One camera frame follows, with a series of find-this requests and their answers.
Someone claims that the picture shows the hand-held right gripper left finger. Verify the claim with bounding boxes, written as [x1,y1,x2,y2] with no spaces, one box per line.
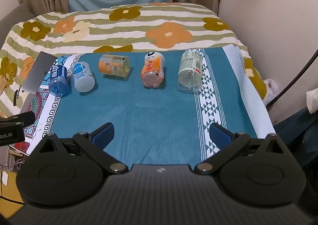
[32,122,129,174]

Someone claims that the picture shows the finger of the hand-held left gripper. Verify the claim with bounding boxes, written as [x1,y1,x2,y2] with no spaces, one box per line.
[0,112,36,127]

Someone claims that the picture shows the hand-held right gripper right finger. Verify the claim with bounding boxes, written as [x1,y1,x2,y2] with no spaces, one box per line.
[195,123,290,174]

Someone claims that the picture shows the grey flat device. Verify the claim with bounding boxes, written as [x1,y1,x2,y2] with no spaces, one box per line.
[19,93,35,114]

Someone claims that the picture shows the teal patterned tablecloth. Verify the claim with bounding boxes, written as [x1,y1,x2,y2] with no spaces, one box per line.
[25,46,277,164]

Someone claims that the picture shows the grey laptop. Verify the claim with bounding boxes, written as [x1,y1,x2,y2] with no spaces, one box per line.
[21,51,59,93]

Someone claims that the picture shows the cardboard box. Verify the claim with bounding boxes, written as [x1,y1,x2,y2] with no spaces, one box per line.
[0,170,25,206]

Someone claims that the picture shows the blue label plastic bottle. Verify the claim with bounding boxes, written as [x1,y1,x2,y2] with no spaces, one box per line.
[49,65,69,96]

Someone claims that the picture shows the white bottle light blue label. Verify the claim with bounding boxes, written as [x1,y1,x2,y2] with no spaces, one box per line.
[72,61,96,93]

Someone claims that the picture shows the clear bottle orange label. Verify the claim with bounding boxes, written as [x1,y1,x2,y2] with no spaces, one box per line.
[98,54,131,78]

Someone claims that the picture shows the white plastic bag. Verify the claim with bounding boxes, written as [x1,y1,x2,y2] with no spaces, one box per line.
[263,78,282,107]

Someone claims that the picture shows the clear bottle white label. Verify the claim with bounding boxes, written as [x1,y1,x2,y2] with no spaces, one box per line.
[177,50,202,93]

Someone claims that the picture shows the dark blue cloth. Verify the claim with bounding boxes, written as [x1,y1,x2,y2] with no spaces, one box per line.
[273,106,318,169]

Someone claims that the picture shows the orange pink plastic bottle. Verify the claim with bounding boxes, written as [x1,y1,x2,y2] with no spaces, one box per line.
[141,52,165,89]

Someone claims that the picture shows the white cloth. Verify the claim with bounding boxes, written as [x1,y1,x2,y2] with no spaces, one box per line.
[305,88,318,114]

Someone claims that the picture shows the grey sofa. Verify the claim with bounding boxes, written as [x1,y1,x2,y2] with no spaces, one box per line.
[0,3,36,43]

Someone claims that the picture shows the floral striped blanket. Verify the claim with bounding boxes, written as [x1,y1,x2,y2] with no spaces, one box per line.
[0,3,268,119]

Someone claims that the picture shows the black cable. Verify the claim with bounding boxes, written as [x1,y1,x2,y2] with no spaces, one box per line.
[267,48,318,110]

